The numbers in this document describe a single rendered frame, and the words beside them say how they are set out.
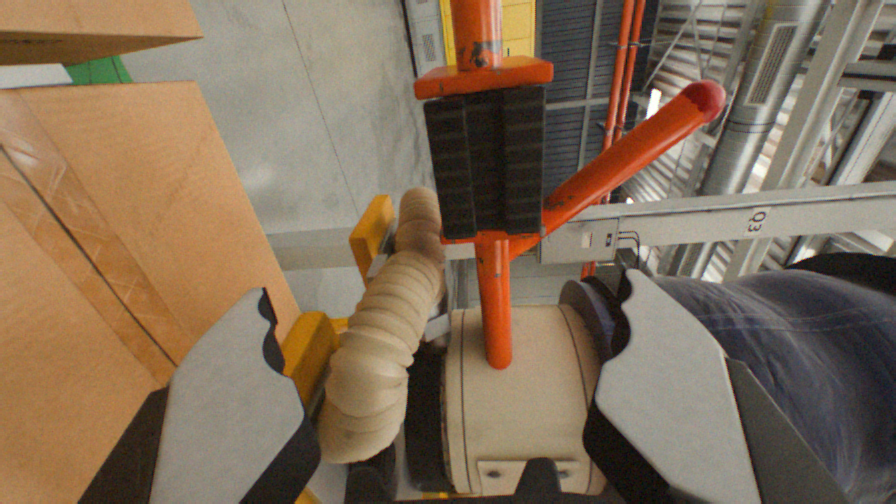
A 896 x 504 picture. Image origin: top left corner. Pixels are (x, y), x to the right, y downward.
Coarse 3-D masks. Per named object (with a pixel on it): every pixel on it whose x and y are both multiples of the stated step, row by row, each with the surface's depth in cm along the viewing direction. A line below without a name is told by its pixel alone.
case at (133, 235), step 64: (0, 128) 21; (64, 128) 24; (128, 128) 28; (192, 128) 35; (0, 192) 20; (64, 192) 24; (128, 192) 28; (192, 192) 35; (0, 256) 20; (64, 256) 23; (128, 256) 28; (192, 256) 34; (256, 256) 44; (0, 320) 20; (64, 320) 23; (128, 320) 27; (192, 320) 34; (0, 384) 20; (64, 384) 23; (128, 384) 27; (0, 448) 20; (64, 448) 23
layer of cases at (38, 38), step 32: (0, 0) 47; (32, 0) 51; (64, 0) 55; (96, 0) 60; (128, 0) 66; (160, 0) 73; (0, 32) 47; (32, 32) 51; (64, 32) 55; (96, 32) 60; (128, 32) 65; (160, 32) 72; (192, 32) 81; (0, 64) 72
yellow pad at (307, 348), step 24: (312, 312) 21; (288, 336) 19; (312, 336) 19; (336, 336) 22; (288, 360) 17; (312, 360) 19; (312, 384) 18; (312, 408) 17; (384, 456) 21; (312, 480) 17; (336, 480) 19; (384, 480) 21
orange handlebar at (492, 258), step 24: (456, 0) 13; (480, 0) 12; (456, 24) 13; (480, 24) 13; (456, 48) 14; (480, 48) 13; (504, 240) 19; (480, 264) 20; (504, 264) 20; (480, 288) 22; (504, 288) 21; (504, 312) 22; (504, 336) 23; (504, 360) 25
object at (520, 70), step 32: (512, 64) 14; (544, 64) 13; (416, 96) 14; (448, 96) 14; (480, 96) 14; (512, 96) 13; (544, 96) 13; (448, 128) 14; (480, 128) 14; (512, 128) 13; (544, 128) 13; (448, 160) 14; (480, 160) 15; (512, 160) 14; (448, 192) 15; (480, 192) 16; (512, 192) 15; (448, 224) 16; (480, 224) 17; (512, 224) 16; (544, 224) 17
